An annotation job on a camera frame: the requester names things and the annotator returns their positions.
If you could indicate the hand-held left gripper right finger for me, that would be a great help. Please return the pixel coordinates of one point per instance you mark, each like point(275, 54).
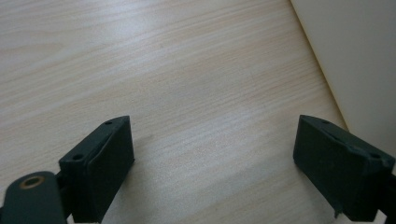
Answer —
point(339, 168)

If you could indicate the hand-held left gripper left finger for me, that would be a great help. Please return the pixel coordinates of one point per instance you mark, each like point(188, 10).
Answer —
point(99, 168)

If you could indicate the white plastic basin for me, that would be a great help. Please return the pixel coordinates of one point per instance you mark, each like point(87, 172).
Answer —
point(358, 62)

